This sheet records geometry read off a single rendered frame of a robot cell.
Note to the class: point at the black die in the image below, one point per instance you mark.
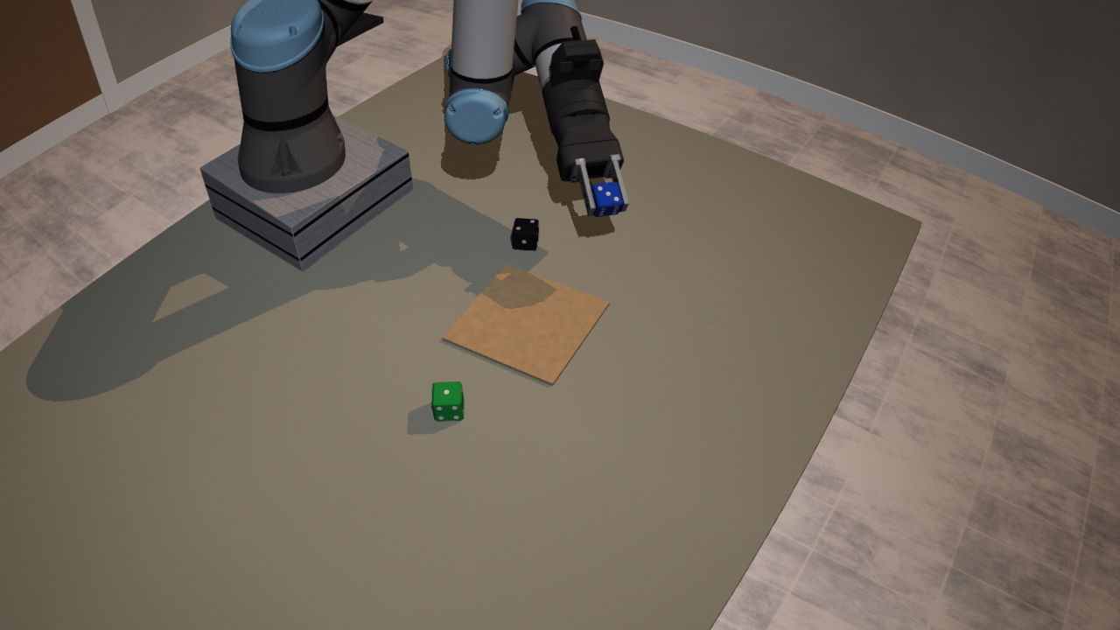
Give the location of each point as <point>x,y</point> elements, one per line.
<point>525,234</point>

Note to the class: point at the blue die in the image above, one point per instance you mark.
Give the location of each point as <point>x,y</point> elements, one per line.
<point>608,199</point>

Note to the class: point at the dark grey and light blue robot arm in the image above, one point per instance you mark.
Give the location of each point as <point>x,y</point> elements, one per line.
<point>280,49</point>

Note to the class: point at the green die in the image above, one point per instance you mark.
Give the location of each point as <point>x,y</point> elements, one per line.
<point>448,401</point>

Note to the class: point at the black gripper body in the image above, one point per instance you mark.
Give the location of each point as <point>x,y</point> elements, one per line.
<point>575,105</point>

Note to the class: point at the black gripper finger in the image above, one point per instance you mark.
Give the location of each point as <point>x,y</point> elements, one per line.
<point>612,170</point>
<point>579,174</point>

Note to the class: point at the tan flat mat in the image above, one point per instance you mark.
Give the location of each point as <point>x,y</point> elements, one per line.
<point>527,323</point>

